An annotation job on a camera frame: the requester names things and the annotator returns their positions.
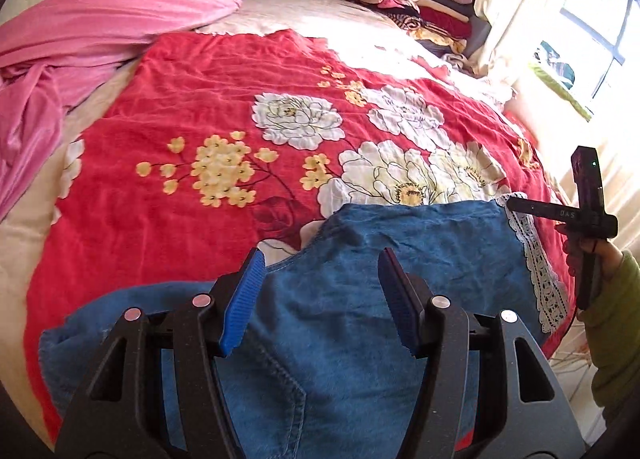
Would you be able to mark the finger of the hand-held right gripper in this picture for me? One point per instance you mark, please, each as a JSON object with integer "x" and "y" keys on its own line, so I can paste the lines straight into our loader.
{"x": 530, "y": 208}

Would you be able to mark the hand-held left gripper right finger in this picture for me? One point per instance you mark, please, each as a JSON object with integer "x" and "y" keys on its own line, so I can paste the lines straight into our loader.
{"x": 395, "y": 299}

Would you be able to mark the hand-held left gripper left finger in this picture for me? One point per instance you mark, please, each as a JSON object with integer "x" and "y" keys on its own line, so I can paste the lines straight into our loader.
{"x": 245, "y": 299}

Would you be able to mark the blue denim pants lace trim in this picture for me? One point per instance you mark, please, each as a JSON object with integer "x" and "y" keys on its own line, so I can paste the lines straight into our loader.
{"x": 350, "y": 264}

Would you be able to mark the person's right forearm green sleeve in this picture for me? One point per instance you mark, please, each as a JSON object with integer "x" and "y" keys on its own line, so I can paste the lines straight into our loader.
{"x": 620, "y": 329}

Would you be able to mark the person's right hand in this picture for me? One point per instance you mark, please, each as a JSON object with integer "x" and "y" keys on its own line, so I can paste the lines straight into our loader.
{"x": 610, "y": 259}

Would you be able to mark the green cloth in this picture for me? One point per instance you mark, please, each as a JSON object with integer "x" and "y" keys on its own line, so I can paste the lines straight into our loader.
{"x": 560, "y": 86}

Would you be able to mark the window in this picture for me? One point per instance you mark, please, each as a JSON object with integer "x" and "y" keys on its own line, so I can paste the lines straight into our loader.
{"x": 590, "y": 29}

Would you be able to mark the red floral blanket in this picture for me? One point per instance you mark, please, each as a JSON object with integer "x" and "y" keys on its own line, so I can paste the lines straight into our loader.
{"x": 200, "y": 104}

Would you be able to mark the stack of folded clothes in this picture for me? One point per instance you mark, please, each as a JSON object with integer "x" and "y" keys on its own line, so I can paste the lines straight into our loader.
{"x": 440, "y": 19}

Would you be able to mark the pink velvet blanket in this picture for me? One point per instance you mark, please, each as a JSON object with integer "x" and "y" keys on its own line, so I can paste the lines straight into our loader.
{"x": 75, "y": 39}

